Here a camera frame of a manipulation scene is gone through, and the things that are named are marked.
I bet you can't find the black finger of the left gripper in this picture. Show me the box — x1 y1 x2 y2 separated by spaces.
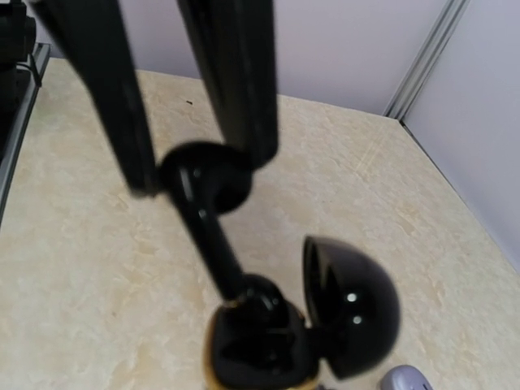
30 1 158 197
178 1 279 170

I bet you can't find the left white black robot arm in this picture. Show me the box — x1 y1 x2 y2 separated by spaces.
1 1 279 196

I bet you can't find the purple earbud charging case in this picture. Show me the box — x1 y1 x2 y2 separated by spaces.
379 365 433 390

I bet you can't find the black earbud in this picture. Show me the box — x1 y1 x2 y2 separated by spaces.
158 141 253 301

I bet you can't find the black charging case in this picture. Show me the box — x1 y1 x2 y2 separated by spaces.
203 236 401 389

